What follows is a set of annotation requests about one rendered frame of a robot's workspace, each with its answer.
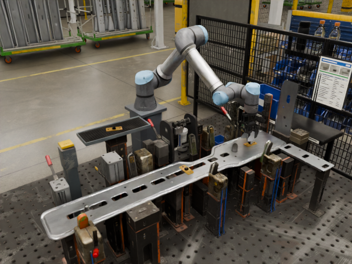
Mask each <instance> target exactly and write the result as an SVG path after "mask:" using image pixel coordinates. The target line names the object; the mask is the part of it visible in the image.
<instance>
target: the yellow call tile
mask: <svg viewBox="0 0 352 264"><path fill-rule="evenodd" d="M58 145H59V146H60V147H61V149H65V148H69V147H72V146H74V144H73V142H72V141H71V140H70V139H69V140H65V141H61V142H58Z"/></svg>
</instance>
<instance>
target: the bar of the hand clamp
mask: <svg viewBox="0 0 352 264"><path fill-rule="evenodd" d="M230 107H231V125H233V126H234V130H235V128H236V129H238V107H240V103H238V102H237V101H233V102H231V103H230ZM235 125H236V127H235Z"/></svg>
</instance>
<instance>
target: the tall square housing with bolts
mask: <svg viewBox="0 0 352 264"><path fill-rule="evenodd" d="M101 162H102V169H103V176H104V177H105V184H106V188H107V187H110V186H112V185H116V184H118V183H121V182H123V180H125V179H124V168H123V159H122V158H121V157H120V156H119V155H118V154H117V153H116V152H115V151H112V152H109V153H106V154H103V155H101ZM124 196H125V195H124V193H123V194H121V195H118V196H116V197H114V199H115V200H116V201H117V200H118V199H120V198H122V197H124Z"/></svg>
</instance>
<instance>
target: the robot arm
mask: <svg viewBox="0 0 352 264"><path fill-rule="evenodd" d="M207 41H208V33H207V30H206V29H205V28H204V27H203V26H201V25H195V26H192V27H186V28H182V29H180V30H179V31H178V32H177V33H176V35H175V39H174V43H175V46H176V48H175V49H174V51H173V52H172V53H171V54H170V55H169V57H168V58H167V60H166V61H165V62H164V63H163V64H160V65H158V66H157V68H156V69H155V70H154V71H149V70H145V71H140V72H138V73H137V74H136V75H135V83H136V99H135V103H134V108H135V109H136V110H138V111H144V112H146V111H152V110H154V109H156V108H157V102H156V99H155V97H154V90H155V89H157V88H160V87H162V86H166V85H168V84H169V83H170V82H171V80H172V73H173V72H174V71H175V70H176V69H177V67H178V66H179V65H180V64H181V63H182V62H183V61H184V60H185V59H186V60H187V61H188V63H189V64H190V65H191V66H192V68H193V69H194V70H195V72H196V73H197V74H198V76H199V77H200V78H201V79H202V81H203V82H204V83H205V85H206V86H207V87H208V89H209V90H210V91H211V92H212V94H213V96H212V99H213V102H214V103H215V104H216V105H224V104H226V103H227V102H229V101H231V100H233V99H235V98H241V99H244V100H245V104H244V112H242V115H241V120H240V121H239V124H240V123H241V127H239V126H238V129H242V130H243V131H244V134H242V136H241V137H242V138H246V139H247V142H248V143H249V142H250V144H252V143H253V142H254V141H255V139H256V137H257V135H258V133H259V129H258V128H259V127H258V123H257V121H258V122H259V123H265V121H266V119H264V118H263V117H259V116H257V112H258V104H259V95H260V85H259V84H258V83H255V82H254V83H252V82H250V83H247V84H246V85H242V84H238V83H235V82H228V83H227V84H226V86H224V85H223V83H222V82H221V81H220V79H219V78H218V77H217V75H216V74H215V73H214V71H213V70H212V69H211V68H210V66H209V65H208V64H207V63H206V61H205V60H204V59H203V57H202V56H201V55H200V54H199V52H198V51H197V49H198V48H199V47H200V46H203V45H205V44H206V43H207Z"/></svg>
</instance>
